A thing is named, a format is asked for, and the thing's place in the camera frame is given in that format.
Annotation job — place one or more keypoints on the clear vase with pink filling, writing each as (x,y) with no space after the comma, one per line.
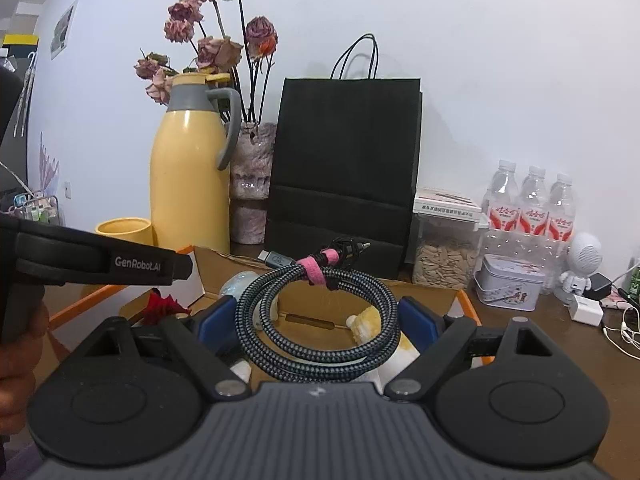
(250,185)

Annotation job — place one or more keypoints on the dried pink rose bouquet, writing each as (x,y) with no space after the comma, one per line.
(217,52)

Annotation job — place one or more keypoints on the dark green box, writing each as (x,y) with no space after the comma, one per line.
(635,280)

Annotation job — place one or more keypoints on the yellow thermos jug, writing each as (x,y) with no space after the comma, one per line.
(190,185)

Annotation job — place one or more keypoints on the white printed tin box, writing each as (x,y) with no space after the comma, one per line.
(507,285)

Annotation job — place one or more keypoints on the black power adapter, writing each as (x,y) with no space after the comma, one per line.
(601,286)

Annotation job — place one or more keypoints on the red cardboard box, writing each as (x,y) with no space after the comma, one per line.
(320,300)

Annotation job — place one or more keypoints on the yellow mug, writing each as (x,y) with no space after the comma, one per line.
(125,232)

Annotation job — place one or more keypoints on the clear water bottle red label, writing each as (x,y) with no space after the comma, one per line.
(533,205)
(501,200)
(562,210)

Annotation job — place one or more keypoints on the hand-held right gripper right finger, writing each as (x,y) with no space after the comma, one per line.
(420,325)

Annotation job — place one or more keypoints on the white charger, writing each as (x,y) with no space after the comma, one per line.
(587,310)

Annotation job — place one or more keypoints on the white robot figure speaker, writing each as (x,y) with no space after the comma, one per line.
(585,255)

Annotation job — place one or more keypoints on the black paper bag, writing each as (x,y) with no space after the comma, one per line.
(345,160)

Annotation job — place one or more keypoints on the clear seed container white lid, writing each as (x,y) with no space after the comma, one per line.
(445,260)

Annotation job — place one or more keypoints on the glittery green packet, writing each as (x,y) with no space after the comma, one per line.
(237,284)

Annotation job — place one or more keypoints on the small pink patterned case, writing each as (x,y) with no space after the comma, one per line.
(615,301)

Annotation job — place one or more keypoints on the person's left hand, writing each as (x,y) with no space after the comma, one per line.
(17,385)

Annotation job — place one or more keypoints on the red fabric item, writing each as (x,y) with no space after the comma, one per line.
(160,307)

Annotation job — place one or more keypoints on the yellow and white plush dog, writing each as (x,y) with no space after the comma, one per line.
(367,322)

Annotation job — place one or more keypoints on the wall poster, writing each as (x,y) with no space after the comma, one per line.
(64,30)

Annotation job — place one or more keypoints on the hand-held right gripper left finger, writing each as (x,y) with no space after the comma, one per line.
(220,322)

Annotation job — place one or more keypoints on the yellow and black box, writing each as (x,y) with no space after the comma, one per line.
(22,40)

